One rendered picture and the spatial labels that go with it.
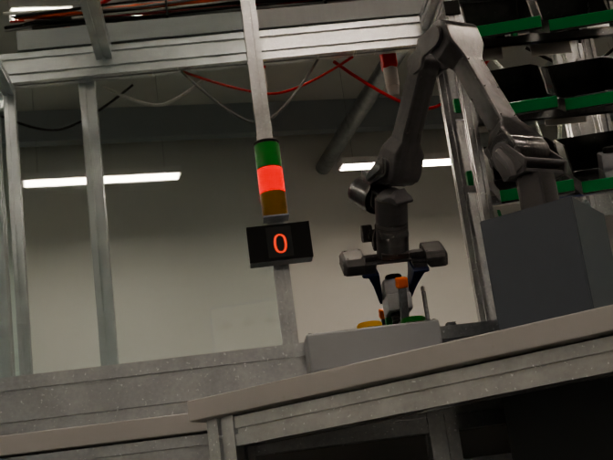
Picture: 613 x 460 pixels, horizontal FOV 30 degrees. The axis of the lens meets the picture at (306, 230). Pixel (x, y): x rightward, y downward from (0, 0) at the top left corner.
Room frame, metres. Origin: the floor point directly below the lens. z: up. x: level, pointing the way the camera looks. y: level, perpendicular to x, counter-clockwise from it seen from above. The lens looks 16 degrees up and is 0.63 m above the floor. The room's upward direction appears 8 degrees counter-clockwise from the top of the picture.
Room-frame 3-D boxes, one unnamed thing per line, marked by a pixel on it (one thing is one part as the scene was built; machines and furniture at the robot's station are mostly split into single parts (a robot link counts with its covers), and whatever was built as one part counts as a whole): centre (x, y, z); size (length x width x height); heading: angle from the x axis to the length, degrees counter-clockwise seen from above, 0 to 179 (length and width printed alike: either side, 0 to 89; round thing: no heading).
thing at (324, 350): (1.79, -0.08, 0.93); 0.21 x 0.07 x 0.06; 95
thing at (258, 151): (2.11, 0.06, 1.38); 0.05 x 0.05 x 0.05
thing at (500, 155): (1.61, -0.34, 1.15); 0.09 x 0.07 x 0.06; 122
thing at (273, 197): (2.11, 0.06, 1.28); 0.05 x 0.05 x 0.05
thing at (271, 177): (2.11, 0.06, 1.33); 0.05 x 0.05 x 0.05
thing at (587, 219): (1.61, -0.34, 0.96); 0.14 x 0.14 x 0.20; 59
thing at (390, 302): (2.02, -0.14, 1.06); 0.08 x 0.04 x 0.07; 5
